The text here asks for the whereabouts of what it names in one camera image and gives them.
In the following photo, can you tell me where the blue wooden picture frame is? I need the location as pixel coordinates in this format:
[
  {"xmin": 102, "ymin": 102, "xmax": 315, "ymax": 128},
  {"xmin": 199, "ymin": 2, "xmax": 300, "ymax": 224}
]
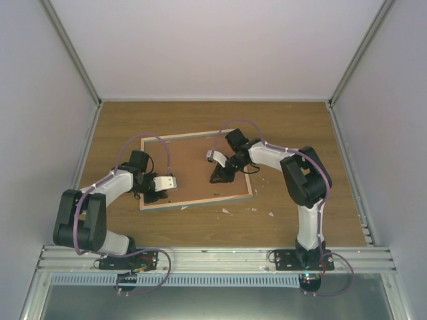
[{"xmin": 139, "ymin": 129, "xmax": 254, "ymax": 212}]

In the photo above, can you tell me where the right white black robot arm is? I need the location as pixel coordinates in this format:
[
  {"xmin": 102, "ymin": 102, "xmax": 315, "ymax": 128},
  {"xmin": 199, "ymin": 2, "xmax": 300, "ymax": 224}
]
[{"xmin": 206, "ymin": 129, "xmax": 332, "ymax": 270}]

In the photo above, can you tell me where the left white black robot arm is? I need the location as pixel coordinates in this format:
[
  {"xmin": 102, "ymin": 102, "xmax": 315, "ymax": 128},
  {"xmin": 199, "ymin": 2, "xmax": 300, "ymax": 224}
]
[{"xmin": 53, "ymin": 150, "xmax": 177, "ymax": 269}]

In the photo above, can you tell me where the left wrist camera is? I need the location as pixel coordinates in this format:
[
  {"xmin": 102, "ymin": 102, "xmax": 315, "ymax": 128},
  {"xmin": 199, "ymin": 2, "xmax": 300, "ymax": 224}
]
[{"xmin": 153, "ymin": 175, "xmax": 177, "ymax": 192}]

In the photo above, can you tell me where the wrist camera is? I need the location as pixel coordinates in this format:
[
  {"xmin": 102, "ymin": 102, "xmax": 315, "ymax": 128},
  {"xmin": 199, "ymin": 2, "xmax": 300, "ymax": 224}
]
[
  {"xmin": 153, "ymin": 175, "xmax": 177, "ymax": 192},
  {"xmin": 206, "ymin": 149, "xmax": 228, "ymax": 168}
]

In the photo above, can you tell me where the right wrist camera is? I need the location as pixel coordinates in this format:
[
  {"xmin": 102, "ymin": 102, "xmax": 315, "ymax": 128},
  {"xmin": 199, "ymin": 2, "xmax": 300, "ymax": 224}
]
[{"xmin": 206, "ymin": 149, "xmax": 228, "ymax": 168}]

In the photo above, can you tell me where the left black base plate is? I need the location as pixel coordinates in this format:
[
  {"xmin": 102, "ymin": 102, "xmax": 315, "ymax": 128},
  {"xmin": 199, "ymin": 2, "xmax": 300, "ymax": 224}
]
[{"xmin": 93, "ymin": 251, "xmax": 158, "ymax": 272}]

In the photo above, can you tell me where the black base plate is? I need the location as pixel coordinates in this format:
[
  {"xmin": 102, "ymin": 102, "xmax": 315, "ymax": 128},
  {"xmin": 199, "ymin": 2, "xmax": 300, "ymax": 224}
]
[
  {"xmin": 268, "ymin": 248, "xmax": 335, "ymax": 271},
  {"xmin": 93, "ymin": 251, "xmax": 158, "ymax": 272}
]

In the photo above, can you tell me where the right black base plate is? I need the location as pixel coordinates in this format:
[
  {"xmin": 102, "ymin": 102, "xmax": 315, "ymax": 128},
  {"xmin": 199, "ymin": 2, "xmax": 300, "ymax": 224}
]
[{"xmin": 268, "ymin": 248, "xmax": 335, "ymax": 271}]

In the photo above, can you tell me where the grey slotted cable duct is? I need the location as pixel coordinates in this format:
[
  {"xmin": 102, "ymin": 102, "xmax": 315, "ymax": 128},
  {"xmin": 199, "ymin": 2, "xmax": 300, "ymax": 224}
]
[{"xmin": 51, "ymin": 273, "xmax": 300, "ymax": 288}]

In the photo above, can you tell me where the aluminium front rail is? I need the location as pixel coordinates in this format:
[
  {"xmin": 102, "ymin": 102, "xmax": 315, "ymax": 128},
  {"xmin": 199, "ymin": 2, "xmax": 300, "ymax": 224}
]
[{"xmin": 36, "ymin": 246, "xmax": 396, "ymax": 274}]

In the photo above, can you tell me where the left aluminium corner post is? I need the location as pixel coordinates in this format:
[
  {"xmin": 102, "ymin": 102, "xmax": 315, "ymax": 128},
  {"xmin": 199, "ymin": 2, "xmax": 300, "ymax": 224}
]
[{"xmin": 39, "ymin": 0, "xmax": 102, "ymax": 109}]

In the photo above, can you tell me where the aluminium corner post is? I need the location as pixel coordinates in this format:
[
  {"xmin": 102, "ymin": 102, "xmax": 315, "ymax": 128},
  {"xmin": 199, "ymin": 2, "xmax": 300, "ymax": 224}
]
[
  {"xmin": 39, "ymin": 0, "xmax": 102, "ymax": 109},
  {"xmin": 328, "ymin": 0, "xmax": 396, "ymax": 109}
]

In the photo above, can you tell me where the right aluminium corner post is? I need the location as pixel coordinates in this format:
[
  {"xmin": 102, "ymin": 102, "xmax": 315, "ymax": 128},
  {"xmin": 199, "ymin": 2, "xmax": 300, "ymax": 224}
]
[{"xmin": 328, "ymin": 0, "xmax": 396, "ymax": 109}]

